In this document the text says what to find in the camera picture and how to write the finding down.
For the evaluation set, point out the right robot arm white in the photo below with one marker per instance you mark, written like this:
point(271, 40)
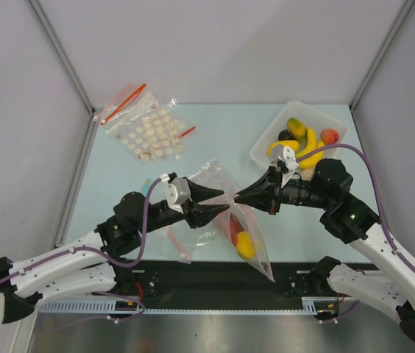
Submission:
point(354, 223)

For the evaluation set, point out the yellow banana bunch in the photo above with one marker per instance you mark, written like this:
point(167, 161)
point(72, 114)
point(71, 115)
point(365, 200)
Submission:
point(312, 144)

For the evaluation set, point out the clear bag cream dots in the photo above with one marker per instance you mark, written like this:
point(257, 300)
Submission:
point(150, 130)

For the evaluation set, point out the red apple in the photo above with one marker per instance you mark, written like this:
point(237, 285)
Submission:
point(233, 226)

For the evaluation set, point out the clear bag blue zipper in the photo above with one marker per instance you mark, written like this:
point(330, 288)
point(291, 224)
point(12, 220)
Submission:
point(146, 186)

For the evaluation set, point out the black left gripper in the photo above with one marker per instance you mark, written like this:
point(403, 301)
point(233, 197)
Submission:
point(200, 215)

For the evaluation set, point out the yellow pear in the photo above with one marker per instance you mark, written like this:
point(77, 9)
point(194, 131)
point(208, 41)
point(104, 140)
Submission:
point(245, 246)

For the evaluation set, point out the green yellow mango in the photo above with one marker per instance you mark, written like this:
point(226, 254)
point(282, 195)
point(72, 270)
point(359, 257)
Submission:
point(297, 129)

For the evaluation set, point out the red orange peach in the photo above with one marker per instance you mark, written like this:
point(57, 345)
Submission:
point(329, 136)

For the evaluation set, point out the garlic bulb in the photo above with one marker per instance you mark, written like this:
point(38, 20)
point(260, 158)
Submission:
point(306, 174)

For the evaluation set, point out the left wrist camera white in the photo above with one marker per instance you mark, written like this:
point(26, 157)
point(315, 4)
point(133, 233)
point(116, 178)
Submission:
point(177, 191)

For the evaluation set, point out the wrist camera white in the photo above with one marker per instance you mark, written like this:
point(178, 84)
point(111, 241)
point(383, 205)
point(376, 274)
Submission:
point(283, 159)
point(177, 191)

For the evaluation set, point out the clear bag pink dots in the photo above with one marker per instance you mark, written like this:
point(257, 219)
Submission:
point(241, 230)
point(183, 244)

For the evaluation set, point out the white plastic fruit basket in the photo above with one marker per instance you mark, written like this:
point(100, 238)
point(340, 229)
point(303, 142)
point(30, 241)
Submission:
point(309, 115)

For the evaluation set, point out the dark purple fruit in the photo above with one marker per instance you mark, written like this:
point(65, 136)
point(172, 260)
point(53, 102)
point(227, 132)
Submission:
point(285, 135)

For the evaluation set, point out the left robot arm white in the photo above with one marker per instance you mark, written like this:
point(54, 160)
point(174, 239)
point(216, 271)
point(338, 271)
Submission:
point(103, 260)

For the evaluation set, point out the grey cable duct rail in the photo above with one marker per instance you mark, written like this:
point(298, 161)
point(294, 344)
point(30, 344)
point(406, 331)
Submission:
point(100, 305)

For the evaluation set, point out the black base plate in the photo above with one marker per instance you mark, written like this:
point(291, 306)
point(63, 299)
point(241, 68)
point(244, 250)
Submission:
point(235, 282)

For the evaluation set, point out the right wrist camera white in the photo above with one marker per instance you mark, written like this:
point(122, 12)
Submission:
point(283, 159)

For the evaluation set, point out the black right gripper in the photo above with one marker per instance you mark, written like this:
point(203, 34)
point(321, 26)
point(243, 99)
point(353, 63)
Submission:
point(274, 193)

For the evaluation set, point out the clear bag red zipper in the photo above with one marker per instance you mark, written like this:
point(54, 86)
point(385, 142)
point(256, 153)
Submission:
point(120, 103)

